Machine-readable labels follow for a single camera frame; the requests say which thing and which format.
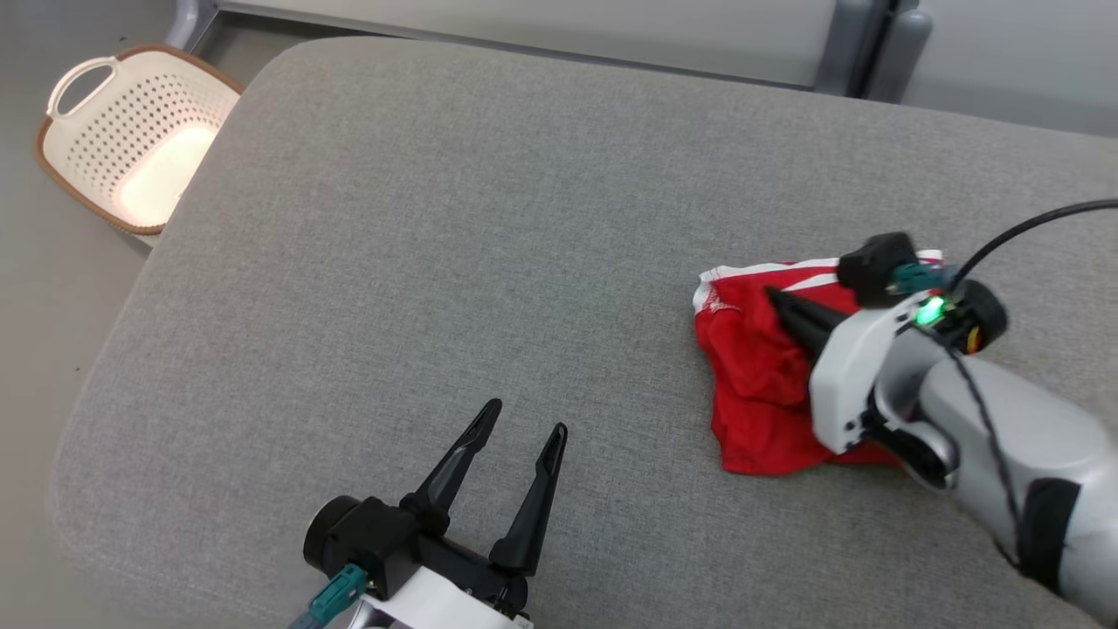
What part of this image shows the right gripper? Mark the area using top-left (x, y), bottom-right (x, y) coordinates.
top-left (763, 286), bottom-right (933, 457)

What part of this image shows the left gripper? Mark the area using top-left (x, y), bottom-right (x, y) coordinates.
top-left (348, 398), bottom-right (569, 629)

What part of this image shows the red garment with lacy trim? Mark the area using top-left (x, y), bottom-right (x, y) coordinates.
top-left (692, 250), bottom-right (946, 478)

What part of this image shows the cream perforated laundry basket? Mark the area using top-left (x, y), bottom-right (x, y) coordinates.
top-left (34, 43), bottom-right (245, 237)

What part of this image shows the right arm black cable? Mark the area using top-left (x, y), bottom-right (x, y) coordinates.
top-left (936, 198), bottom-right (1118, 573)

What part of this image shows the grey partition post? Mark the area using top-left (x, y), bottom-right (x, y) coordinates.
top-left (812, 0), bottom-right (935, 102)

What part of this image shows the grey partition base rail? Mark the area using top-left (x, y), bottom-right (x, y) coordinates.
top-left (164, 0), bottom-right (826, 90)

